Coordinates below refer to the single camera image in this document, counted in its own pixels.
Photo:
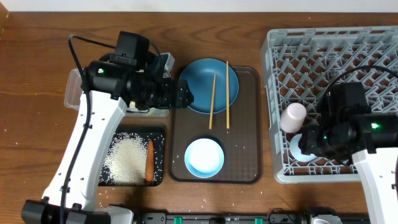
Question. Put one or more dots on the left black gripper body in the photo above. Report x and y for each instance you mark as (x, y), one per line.
(163, 94)

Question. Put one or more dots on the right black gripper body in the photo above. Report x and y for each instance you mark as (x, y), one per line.
(318, 141)

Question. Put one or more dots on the light blue plastic cup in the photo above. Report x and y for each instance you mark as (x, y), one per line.
(296, 151)

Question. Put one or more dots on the pink plastic cup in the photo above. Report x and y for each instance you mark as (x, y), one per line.
(292, 118)

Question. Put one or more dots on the wooden chopstick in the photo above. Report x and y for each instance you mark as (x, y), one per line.
(227, 96)
(212, 101)

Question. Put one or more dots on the light blue bowl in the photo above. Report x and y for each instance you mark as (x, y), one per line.
(204, 158)

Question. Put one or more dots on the orange carrot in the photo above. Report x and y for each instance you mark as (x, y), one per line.
(150, 162)

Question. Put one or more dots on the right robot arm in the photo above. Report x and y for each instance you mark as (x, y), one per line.
(349, 132)

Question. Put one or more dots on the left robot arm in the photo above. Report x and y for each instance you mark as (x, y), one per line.
(133, 73)

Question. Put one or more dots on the grey dishwasher rack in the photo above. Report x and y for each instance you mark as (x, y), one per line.
(298, 64)

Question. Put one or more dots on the clear plastic waste bin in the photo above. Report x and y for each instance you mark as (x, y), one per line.
(74, 91)

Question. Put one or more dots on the dark blue plate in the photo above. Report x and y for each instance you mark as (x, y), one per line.
(199, 75)

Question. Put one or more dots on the brown plastic serving tray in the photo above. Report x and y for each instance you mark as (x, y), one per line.
(241, 143)

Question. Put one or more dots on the black plastic tray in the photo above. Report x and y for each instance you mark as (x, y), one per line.
(158, 137)

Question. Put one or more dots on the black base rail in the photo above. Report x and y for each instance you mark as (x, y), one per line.
(274, 216)

